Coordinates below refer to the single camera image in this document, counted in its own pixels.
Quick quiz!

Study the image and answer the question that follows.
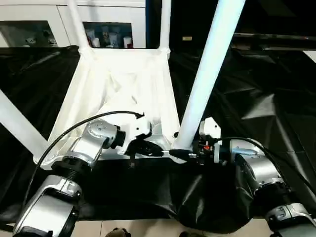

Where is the white plastic table top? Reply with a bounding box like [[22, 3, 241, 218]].
[[32, 47, 191, 166]]

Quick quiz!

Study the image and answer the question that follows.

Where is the white plastic table leg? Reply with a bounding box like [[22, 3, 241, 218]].
[[170, 0, 246, 151], [67, 0, 92, 57], [158, 0, 172, 55], [0, 90, 50, 161]]

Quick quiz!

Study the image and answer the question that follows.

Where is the black table mat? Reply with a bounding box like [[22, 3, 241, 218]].
[[0, 44, 316, 233]]

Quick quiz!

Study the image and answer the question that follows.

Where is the black left robot foot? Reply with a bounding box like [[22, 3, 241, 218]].
[[106, 228, 131, 237]]

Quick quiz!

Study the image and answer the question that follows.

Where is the white glass door cabinet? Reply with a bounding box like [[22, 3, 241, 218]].
[[0, 0, 148, 50]]

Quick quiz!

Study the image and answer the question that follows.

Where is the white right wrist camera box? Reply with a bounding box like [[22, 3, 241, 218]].
[[198, 117, 222, 162]]

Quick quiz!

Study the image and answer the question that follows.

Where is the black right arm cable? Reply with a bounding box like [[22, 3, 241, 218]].
[[220, 137, 316, 188]]

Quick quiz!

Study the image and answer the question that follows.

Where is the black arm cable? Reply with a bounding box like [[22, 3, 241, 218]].
[[22, 111, 145, 208], [220, 137, 316, 188]]

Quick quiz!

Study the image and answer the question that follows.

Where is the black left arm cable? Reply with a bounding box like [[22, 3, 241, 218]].
[[22, 111, 145, 208]]

